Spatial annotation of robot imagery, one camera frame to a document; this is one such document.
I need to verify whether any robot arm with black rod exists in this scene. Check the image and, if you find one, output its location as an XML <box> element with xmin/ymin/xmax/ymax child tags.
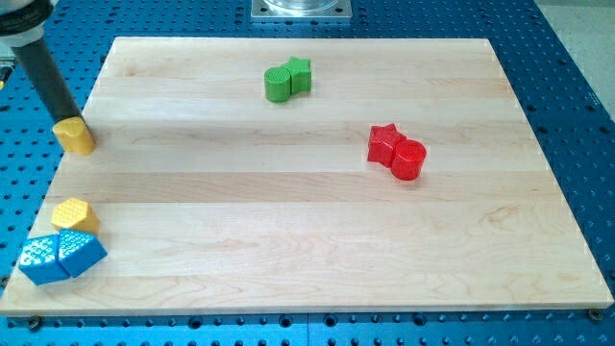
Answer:
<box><xmin>1</xmin><ymin>0</ymin><xmax>82</xmax><ymax>123</ymax></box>

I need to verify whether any yellow hexagon block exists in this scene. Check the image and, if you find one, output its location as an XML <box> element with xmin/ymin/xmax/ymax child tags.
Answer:
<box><xmin>51</xmin><ymin>198</ymin><xmax>100</xmax><ymax>235</ymax></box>

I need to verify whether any blue triangle block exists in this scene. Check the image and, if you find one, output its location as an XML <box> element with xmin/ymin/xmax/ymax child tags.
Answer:
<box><xmin>59</xmin><ymin>229</ymin><xmax>108</xmax><ymax>278</ymax></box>

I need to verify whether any red star block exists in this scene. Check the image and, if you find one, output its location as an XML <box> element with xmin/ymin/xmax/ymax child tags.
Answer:
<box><xmin>367</xmin><ymin>123</ymin><xmax>406</xmax><ymax>168</ymax></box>

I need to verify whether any green cylinder block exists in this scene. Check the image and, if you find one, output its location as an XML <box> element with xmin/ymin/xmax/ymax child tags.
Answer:
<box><xmin>263</xmin><ymin>66</ymin><xmax>291</xmax><ymax>103</ymax></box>

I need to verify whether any wooden board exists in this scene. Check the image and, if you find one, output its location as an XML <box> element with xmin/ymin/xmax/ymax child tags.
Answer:
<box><xmin>1</xmin><ymin>37</ymin><xmax>613</xmax><ymax>316</ymax></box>

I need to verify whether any red cylinder block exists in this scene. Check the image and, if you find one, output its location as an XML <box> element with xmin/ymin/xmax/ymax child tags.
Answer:
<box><xmin>390</xmin><ymin>139</ymin><xmax>427</xmax><ymax>181</ymax></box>

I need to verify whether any green star block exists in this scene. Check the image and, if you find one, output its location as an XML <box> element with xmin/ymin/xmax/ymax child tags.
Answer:
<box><xmin>283</xmin><ymin>56</ymin><xmax>312</xmax><ymax>94</ymax></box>

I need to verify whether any blue cube block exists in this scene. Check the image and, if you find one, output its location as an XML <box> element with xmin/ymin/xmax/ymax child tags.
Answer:
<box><xmin>18</xmin><ymin>235</ymin><xmax>69</xmax><ymax>285</ymax></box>

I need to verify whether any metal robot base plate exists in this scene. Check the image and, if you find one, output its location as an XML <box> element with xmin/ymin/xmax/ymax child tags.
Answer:
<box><xmin>251</xmin><ymin>0</ymin><xmax>353</xmax><ymax>19</ymax></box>

